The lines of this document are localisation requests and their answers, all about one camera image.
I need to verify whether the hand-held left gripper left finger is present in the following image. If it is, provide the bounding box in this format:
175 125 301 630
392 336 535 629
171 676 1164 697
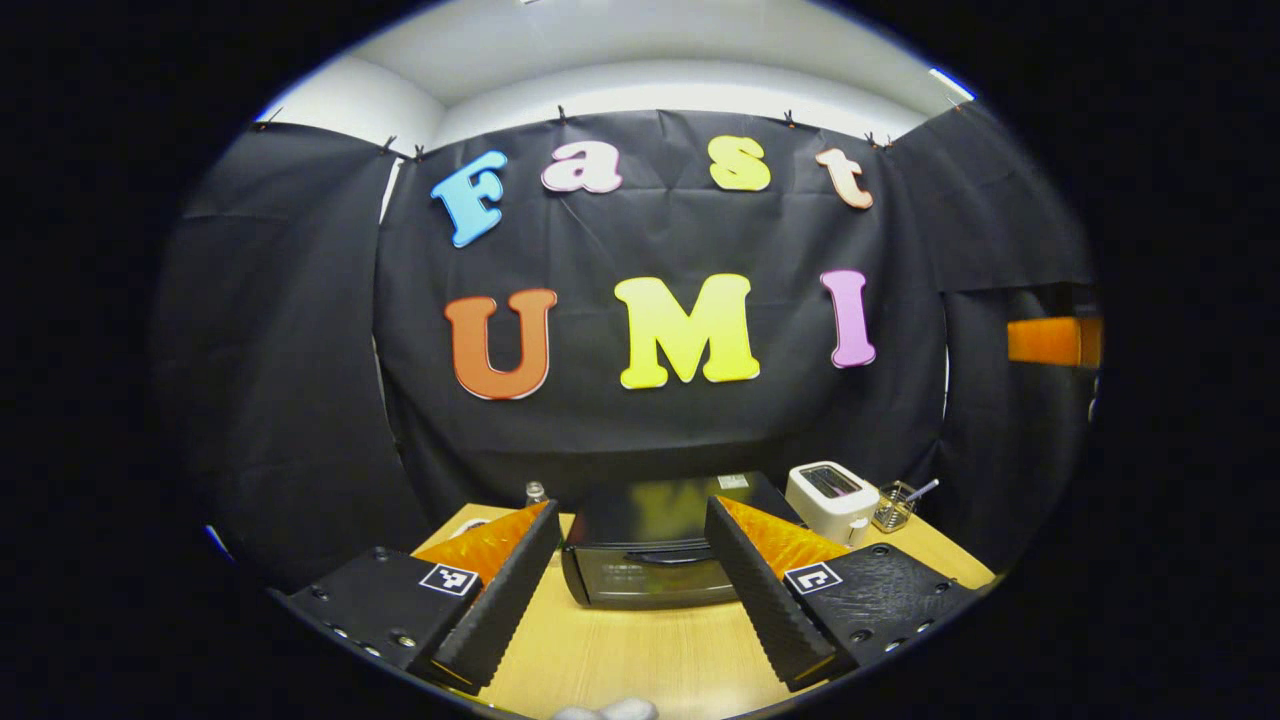
285 500 563 696

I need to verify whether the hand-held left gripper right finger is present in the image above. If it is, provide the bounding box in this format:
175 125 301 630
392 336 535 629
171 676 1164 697
703 494 986 693

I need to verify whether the black electric oven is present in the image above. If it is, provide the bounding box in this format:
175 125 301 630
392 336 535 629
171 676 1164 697
560 472 801 609

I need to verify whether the white toaster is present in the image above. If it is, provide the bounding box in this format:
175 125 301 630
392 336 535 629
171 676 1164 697
785 461 881 548

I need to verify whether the wire mesh basket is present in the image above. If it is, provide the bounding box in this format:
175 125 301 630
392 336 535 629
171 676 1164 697
873 482 919 533

